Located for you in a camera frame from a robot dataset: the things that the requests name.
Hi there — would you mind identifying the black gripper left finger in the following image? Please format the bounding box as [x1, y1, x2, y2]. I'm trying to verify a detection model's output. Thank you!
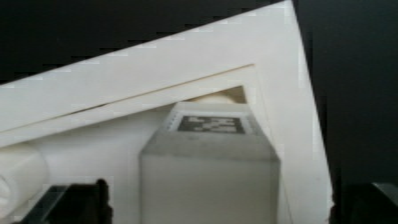
[23, 179, 114, 224]

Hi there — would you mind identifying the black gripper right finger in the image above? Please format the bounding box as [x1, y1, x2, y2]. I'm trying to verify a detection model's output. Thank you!
[331, 182, 398, 224]

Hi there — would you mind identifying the white table leg with tag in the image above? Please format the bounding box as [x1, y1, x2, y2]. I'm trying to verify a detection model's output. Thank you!
[139, 102, 281, 224]

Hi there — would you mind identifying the white square tabletop panel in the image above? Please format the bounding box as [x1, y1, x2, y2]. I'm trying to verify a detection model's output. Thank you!
[0, 1, 333, 224]

